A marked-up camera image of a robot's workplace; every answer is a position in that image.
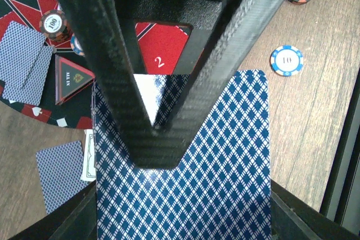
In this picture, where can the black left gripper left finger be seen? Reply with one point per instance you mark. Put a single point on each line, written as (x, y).
(75, 219)

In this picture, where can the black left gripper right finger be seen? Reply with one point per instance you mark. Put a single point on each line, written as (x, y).
(294, 219)

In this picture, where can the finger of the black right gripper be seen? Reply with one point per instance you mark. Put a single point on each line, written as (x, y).
(223, 32)

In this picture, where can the blue backed card deck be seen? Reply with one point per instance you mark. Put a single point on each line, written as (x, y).
(221, 188)

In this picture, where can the orange blue 10 chip stack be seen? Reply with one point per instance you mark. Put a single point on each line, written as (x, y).
(287, 60)

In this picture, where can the dealt card seat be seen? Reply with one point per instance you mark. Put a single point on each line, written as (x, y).
(20, 47)

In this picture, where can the white card box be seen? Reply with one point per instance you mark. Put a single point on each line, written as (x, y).
(89, 171)

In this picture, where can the loose card on table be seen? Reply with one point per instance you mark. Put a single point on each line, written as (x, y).
(60, 169)

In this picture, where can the round red black poker mat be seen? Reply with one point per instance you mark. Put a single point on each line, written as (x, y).
(160, 46)

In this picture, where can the triangular all in marker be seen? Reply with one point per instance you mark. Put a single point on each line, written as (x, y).
(70, 78)

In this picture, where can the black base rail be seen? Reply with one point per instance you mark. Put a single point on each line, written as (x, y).
(341, 199)

